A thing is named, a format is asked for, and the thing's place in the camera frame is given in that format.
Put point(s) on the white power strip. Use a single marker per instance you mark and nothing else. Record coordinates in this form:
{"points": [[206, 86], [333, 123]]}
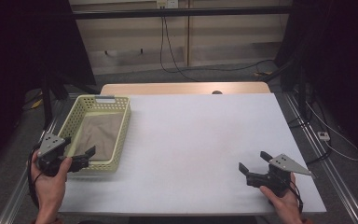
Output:
{"points": [[323, 136]]}

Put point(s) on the pale yellow plastic basket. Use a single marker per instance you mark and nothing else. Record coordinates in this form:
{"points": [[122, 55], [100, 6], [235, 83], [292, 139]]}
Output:
{"points": [[122, 133]]}

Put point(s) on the black metal stand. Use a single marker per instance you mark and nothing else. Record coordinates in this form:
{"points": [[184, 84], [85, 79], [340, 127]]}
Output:
{"points": [[301, 93], [46, 99]]}

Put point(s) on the wooden table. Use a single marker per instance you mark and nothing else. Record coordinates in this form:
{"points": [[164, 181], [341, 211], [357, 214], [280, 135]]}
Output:
{"points": [[167, 88]]}

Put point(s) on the person's left hand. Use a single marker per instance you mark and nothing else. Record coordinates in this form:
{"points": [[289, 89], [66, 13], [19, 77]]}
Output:
{"points": [[49, 193]]}

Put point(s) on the white table mat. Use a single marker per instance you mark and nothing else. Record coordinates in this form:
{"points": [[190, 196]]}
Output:
{"points": [[199, 146]]}

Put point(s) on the white wall socket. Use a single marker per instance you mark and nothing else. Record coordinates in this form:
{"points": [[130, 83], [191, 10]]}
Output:
{"points": [[167, 3]]}

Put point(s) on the metal floor rail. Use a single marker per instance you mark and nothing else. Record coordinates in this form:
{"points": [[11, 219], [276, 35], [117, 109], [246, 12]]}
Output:
{"points": [[323, 155], [15, 199]]}

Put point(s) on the black horizontal bar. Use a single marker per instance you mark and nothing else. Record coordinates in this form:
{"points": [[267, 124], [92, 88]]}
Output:
{"points": [[183, 12]]}

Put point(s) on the beige pants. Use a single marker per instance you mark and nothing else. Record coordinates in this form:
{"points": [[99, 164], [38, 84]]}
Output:
{"points": [[102, 133]]}

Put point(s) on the yellow floor tape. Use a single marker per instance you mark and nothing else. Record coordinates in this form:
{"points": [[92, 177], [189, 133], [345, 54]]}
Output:
{"points": [[262, 73], [36, 104]]}

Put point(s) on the person's right hand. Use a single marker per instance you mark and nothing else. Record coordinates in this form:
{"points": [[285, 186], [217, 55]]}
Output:
{"points": [[287, 207]]}

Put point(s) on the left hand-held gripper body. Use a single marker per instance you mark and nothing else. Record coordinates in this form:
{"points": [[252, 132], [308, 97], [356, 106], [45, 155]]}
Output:
{"points": [[51, 146]]}

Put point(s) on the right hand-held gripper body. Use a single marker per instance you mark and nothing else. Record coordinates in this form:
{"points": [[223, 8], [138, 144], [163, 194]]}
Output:
{"points": [[284, 165]]}

